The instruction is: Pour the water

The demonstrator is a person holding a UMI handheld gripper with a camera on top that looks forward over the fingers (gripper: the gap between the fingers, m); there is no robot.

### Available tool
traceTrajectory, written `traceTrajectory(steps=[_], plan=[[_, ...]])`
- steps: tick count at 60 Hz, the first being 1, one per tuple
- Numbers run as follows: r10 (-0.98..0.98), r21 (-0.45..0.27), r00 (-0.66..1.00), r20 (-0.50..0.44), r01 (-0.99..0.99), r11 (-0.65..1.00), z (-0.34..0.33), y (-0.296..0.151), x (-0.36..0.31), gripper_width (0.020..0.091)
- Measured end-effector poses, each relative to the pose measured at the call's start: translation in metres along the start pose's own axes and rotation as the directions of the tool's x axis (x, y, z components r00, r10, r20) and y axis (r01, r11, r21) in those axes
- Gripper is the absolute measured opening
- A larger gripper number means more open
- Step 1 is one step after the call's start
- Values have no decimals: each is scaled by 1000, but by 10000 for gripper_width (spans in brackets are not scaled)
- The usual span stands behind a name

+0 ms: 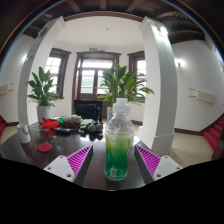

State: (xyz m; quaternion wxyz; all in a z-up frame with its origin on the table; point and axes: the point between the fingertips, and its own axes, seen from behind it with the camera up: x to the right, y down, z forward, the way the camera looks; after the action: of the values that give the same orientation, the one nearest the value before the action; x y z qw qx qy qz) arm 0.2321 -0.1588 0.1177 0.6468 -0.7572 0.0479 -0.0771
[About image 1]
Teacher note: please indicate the brown wooden double door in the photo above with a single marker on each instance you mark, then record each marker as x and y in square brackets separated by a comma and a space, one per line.
[88, 80]

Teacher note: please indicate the black chair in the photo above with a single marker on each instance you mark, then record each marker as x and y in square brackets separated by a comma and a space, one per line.
[87, 110]

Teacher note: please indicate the potted plant in white pot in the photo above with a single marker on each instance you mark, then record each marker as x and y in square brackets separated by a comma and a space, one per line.
[42, 91]
[123, 81]

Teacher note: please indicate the green exit sign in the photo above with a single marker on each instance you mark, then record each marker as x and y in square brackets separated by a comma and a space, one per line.
[92, 49]

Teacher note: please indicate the brown framed window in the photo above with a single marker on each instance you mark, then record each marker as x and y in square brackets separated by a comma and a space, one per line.
[140, 68]
[53, 68]

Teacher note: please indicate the white mug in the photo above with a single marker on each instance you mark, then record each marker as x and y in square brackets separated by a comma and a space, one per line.
[23, 134]

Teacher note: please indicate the flat round red coaster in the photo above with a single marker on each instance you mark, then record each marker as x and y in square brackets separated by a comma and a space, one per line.
[44, 147]

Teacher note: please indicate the clear bottle with green drink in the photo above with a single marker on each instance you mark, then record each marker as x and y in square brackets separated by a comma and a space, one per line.
[118, 150]

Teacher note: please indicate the white wall lamp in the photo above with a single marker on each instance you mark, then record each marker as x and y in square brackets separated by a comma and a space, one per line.
[25, 59]
[178, 62]

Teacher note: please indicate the red carpeted staircase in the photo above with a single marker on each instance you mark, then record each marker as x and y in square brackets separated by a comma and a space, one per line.
[1, 125]
[215, 136]

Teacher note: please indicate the red box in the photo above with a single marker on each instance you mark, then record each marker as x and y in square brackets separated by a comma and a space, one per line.
[50, 124]

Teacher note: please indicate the brown tray of small jars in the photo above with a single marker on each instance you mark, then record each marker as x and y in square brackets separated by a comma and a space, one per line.
[71, 122]

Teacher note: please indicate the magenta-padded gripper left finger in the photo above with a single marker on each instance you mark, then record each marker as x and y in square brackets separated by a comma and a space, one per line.
[59, 166]

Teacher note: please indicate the black flat device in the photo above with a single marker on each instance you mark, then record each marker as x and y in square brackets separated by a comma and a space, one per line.
[62, 131]

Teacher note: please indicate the grey round microphones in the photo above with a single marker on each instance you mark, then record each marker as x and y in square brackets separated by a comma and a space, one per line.
[95, 127]

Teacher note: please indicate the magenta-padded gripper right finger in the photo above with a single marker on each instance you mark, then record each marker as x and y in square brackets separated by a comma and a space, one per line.
[166, 166]

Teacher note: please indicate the green notebook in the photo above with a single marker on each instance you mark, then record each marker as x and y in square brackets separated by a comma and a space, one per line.
[86, 122]

